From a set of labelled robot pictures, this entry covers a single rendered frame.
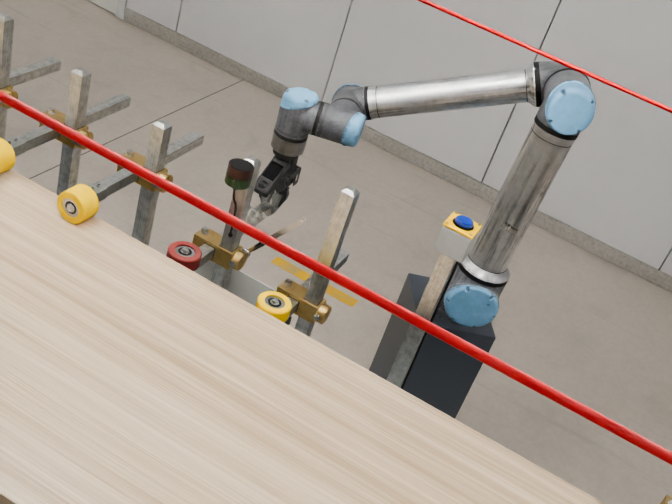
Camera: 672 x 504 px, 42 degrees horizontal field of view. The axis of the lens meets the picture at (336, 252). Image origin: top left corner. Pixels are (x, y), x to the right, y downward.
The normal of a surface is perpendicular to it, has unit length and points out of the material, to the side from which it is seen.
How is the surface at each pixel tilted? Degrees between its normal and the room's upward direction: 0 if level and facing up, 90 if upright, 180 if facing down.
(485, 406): 0
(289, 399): 0
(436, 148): 90
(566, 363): 0
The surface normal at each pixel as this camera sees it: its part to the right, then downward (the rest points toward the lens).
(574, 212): -0.44, 0.40
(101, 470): 0.27, -0.79
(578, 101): -0.11, 0.42
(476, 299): -0.17, 0.59
